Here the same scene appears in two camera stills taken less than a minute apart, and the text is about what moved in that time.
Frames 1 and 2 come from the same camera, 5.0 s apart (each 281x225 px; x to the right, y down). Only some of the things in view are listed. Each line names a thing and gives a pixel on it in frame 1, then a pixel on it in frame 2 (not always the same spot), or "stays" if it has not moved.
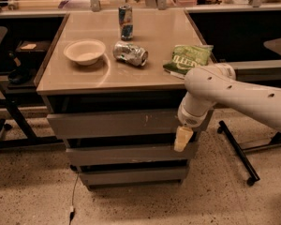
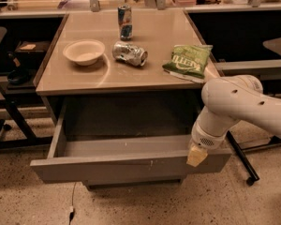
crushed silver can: x=130 y=53 stays
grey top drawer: x=124 y=123 → x=123 y=157
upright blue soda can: x=125 y=20 stays
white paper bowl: x=84 y=51 stays
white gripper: x=189 y=118 → x=205 y=139
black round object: x=21 y=76 stays
